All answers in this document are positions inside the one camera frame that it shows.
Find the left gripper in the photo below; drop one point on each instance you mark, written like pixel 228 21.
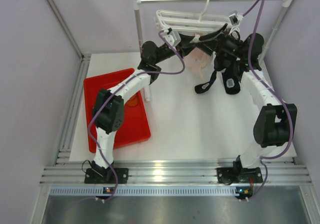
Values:
pixel 185 46

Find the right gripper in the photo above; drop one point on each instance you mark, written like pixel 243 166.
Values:
pixel 218 44

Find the pink sock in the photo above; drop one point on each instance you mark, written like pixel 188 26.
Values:
pixel 197 60

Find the white clip sock hanger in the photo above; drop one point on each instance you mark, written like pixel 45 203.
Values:
pixel 193 23

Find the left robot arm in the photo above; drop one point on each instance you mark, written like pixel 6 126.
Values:
pixel 109 107

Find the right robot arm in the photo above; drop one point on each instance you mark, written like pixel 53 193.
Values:
pixel 274 127

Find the orange sock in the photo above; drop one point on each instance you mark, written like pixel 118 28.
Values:
pixel 133 101

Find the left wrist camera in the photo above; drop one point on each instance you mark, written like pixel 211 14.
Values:
pixel 172 37

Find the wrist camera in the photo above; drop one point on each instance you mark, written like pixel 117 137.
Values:
pixel 235 18
pixel 172 37

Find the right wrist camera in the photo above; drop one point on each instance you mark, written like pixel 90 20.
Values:
pixel 235 18

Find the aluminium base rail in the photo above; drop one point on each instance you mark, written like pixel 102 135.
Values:
pixel 280 172

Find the perforated cable duct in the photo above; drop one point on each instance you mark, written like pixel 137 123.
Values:
pixel 150 191

